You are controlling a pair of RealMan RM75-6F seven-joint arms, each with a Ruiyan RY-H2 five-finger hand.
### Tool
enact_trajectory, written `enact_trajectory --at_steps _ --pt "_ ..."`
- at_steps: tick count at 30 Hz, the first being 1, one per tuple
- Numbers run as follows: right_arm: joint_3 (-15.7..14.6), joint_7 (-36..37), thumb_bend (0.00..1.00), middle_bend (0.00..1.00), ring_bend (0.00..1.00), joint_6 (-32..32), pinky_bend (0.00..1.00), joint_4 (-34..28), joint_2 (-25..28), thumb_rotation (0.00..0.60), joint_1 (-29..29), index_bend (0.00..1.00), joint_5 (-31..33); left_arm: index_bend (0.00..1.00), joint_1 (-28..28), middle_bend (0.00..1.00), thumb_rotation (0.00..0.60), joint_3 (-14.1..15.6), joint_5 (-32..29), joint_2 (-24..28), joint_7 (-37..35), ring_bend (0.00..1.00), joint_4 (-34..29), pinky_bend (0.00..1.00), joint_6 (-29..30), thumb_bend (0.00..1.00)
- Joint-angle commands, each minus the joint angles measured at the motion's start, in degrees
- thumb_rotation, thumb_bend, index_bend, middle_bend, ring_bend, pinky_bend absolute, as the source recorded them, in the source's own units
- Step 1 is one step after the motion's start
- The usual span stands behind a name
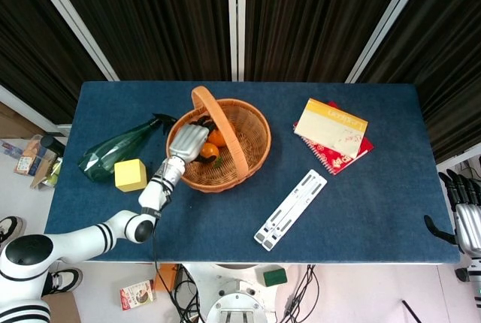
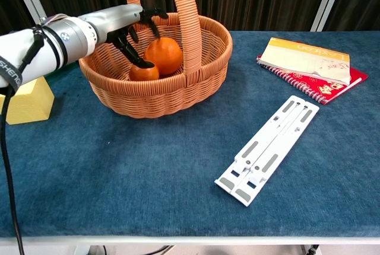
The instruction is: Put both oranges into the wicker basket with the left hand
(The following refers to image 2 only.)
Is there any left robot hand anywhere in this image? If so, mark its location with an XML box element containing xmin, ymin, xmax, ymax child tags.
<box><xmin>78</xmin><ymin>4</ymin><xmax>169</xmax><ymax>69</ymax></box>

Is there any big orange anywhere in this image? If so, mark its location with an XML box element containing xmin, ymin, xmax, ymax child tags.
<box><xmin>144</xmin><ymin>37</ymin><xmax>183</xmax><ymax>75</ymax></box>

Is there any small orange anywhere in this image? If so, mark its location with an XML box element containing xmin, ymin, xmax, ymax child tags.
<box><xmin>128</xmin><ymin>64</ymin><xmax>160</xmax><ymax>82</ymax></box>

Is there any yellow foam block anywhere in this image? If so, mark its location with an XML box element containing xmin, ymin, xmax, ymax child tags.
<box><xmin>0</xmin><ymin>76</ymin><xmax>55</xmax><ymax>126</ymax></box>

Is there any dark curtain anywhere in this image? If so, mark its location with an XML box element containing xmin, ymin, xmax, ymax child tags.
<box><xmin>0</xmin><ymin>0</ymin><xmax>380</xmax><ymax>33</ymax></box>

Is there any blue velvet tablecloth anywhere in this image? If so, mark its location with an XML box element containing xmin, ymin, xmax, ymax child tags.
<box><xmin>0</xmin><ymin>31</ymin><xmax>380</xmax><ymax>238</ymax></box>

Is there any yellow and white book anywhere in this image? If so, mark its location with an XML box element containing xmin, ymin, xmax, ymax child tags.
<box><xmin>263</xmin><ymin>37</ymin><xmax>351</xmax><ymax>87</ymax></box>

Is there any white folding laptop stand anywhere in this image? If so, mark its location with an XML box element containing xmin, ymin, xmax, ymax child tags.
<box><xmin>214</xmin><ymin>95</ymin><xmax>321</xmax><ymax>208</ymax></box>

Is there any red spiral notebook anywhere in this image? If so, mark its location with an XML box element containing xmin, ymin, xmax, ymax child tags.
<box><xmin>256</xmin><ymin>55</ymin><xmax>369</xmax><ymax>106</ymax></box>

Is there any wicker basket with handle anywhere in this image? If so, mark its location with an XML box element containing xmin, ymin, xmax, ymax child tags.
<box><xmin>78</xmin><ymin>0</ymin><xmax>234</xmax><ymax>119</ymax></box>

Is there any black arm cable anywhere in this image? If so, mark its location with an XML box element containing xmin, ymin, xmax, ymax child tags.
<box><xmin>0</xmin><ymin>25</ymin><xmax>45</xmax><ymax>255</ymax></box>

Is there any white table frame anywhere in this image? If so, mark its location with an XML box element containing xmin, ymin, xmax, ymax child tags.
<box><xmin>0</xmin><ymin>235</ymin><xmax>380</xmax><ymax>255</ymax></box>

